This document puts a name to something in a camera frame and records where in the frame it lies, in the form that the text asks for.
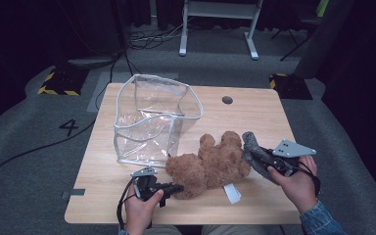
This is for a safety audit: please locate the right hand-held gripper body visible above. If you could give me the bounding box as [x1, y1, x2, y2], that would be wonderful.
[264, 139, 317, 178]

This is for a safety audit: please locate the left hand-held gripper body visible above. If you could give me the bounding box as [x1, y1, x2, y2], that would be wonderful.
[130, 166, 161, 201]

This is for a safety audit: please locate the clear plastic bag white trim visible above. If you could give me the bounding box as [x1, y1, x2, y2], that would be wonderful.
[113, 73, 205, 168]

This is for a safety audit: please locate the brown teddy bear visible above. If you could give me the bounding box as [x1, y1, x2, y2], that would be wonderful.
[164, 130, 253, 205]

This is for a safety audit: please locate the person's left hand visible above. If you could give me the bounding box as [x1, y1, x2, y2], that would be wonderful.
[124, 189, 165, 228]

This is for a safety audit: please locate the person's right hand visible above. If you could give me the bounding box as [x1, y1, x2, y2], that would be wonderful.
[267, 155, 318, 214]

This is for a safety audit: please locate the black yellow striped base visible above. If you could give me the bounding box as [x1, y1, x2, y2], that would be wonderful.
[268, 72, 313, 101]
[37, 67, 91, 97]

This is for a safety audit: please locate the grey tape strip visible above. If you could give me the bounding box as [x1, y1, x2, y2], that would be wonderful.
[61, 188, 86, 200]

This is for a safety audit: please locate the dark grey curtain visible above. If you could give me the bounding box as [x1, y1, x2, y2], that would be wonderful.
[293, 0, 356, 79]

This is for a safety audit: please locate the black chair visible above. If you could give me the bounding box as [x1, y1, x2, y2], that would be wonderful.
[270, 0, 331, 63]

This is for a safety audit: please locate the flat grey stand base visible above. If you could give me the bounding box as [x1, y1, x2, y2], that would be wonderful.
[67, 56, 120, 69]

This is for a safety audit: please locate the left hand-held gripper black cable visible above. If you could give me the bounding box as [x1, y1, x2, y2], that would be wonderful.
[117, 177, 138, 231]

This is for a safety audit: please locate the hand-held gripper black cable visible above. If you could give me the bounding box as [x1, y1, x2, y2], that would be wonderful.
[117, 177, 138, 231]
[293, 161, 322, 199]

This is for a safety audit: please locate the right hand-held gripper black cable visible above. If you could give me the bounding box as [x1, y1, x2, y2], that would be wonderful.
[293, 161, 322, 199]

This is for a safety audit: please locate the long black floor cable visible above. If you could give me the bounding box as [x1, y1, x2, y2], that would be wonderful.
[0, 58, 125, 188]

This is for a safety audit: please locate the bundle of floor cables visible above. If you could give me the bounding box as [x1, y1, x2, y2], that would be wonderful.
[128, 16, 197, 51]

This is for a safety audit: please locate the white desk frame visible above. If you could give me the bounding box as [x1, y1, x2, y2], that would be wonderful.
[178, 0, 264, 61]

